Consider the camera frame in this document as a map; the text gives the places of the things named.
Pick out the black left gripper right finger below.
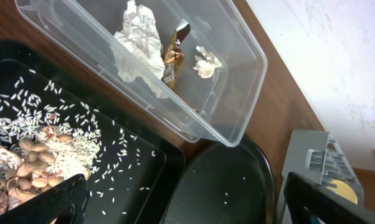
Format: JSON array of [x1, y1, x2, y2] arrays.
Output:
[[284, 172, 375, 224]]

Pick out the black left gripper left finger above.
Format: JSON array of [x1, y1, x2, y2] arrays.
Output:
[[0, 174, 88, 224]]

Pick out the yellow bowl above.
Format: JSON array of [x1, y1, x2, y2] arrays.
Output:
[[326, 179, 358, 204]]

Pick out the white napkin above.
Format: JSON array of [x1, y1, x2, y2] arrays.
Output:
[[112, 0, 168, 99]]

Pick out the gold snack wrapper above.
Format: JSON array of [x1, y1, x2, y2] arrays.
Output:
[[161, 19, 191, 95]]

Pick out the grey dishwasher rack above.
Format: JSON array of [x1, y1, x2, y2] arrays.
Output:
[[276, 129, 364, 223]]

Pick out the food scraps in bowl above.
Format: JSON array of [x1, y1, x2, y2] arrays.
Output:
[[0, 68, 157, 220]]

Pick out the black rectangular tray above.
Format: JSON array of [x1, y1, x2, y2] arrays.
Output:
[[0, 40, 185, 223]]

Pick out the round black tray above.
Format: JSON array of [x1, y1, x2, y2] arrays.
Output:
[[161, 139, 276, 224]]

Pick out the small white paper scrap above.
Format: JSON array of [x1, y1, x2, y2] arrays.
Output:
[[193, 46, 222, 78]]

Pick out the clear plastic bin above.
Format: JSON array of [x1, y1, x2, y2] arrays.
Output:
[[16, 0, 267, 147]]

